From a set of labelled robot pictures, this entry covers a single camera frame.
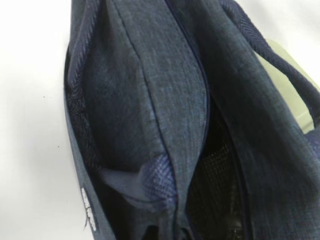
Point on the navy blue lunch bag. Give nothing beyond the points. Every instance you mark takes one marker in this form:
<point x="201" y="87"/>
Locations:
<point x="184" y="124"/>

